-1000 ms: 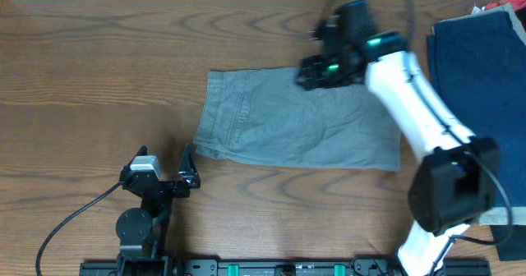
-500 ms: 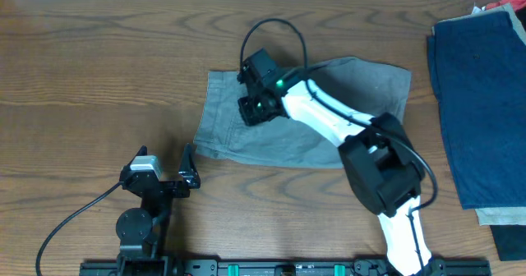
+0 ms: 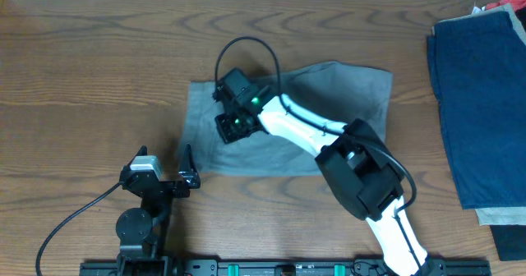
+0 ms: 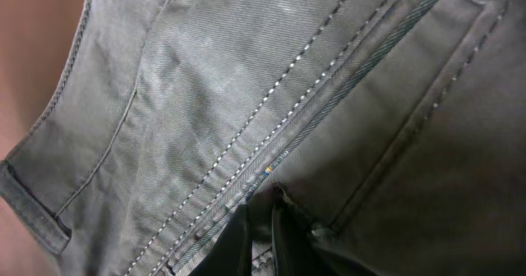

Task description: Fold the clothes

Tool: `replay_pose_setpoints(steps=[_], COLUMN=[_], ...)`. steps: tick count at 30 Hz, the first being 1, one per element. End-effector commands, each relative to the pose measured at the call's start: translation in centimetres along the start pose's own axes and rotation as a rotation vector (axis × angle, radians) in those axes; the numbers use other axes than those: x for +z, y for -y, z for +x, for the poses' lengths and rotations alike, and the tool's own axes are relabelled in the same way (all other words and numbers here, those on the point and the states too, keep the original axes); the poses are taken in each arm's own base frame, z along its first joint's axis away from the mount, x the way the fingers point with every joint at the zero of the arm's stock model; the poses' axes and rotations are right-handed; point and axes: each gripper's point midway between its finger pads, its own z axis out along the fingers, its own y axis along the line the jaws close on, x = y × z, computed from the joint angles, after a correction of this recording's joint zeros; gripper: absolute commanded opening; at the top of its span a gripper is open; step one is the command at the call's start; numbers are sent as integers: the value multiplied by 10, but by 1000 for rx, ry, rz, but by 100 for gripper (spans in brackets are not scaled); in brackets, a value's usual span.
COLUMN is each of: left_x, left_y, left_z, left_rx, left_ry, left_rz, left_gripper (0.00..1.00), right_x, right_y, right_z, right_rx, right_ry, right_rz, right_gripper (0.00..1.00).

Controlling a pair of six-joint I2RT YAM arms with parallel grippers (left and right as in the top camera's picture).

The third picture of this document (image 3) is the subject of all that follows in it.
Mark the white garment tag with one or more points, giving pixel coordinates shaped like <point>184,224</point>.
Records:
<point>477,10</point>

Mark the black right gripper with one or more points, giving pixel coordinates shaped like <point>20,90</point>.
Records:
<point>222,92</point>

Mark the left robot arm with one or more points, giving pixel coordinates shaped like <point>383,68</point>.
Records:
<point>142,231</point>

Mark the navy blue shorts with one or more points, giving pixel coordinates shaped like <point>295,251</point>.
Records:
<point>481,103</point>

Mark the grey shorts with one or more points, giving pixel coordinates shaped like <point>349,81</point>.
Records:
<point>335,90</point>

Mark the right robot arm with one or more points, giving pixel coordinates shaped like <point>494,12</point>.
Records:
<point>359,170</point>

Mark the red garment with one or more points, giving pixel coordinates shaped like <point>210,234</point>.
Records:
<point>515,4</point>

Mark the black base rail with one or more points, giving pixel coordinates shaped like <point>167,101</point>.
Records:
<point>360,267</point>

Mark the black folded garment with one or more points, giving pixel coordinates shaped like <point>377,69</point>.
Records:
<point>509,241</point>

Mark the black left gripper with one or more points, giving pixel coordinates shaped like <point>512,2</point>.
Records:
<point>165,186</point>

